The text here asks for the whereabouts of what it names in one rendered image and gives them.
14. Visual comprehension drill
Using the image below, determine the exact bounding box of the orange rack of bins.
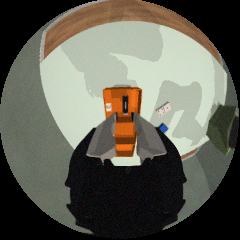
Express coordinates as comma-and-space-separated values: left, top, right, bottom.
103, 87, 142, 157

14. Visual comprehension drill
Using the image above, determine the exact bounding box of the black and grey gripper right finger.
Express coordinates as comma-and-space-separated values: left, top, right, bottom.
131, 112, 187, 183

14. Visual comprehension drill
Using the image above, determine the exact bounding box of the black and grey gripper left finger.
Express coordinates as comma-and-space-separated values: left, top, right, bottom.
65, 112, 117, 188

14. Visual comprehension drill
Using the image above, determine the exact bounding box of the white domino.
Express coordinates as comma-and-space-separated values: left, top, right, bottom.
156, 102, 171, 117

